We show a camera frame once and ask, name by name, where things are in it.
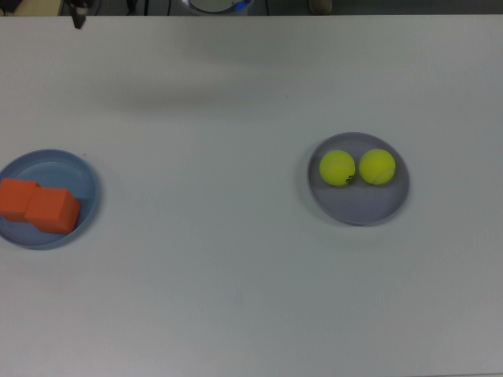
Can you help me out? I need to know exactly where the purple plate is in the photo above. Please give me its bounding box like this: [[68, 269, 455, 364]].
[[307, 131, 411, 228]]

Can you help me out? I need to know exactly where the blue plate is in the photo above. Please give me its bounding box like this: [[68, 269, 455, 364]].
[[0, 148, 100, 251]]

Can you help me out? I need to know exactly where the light wooden panel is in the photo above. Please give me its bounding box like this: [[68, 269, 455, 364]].
[[17, 0, 64, 16]]

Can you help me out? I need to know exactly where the yellow-green tennis ball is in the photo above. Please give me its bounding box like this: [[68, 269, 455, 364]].
[[318, 149, 357, 188], [358, 148, 397, 186]]

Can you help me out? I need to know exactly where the orange cube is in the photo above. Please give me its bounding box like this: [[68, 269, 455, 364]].
[[0, 178, 41, 223], [24, 186, 82, 236]]

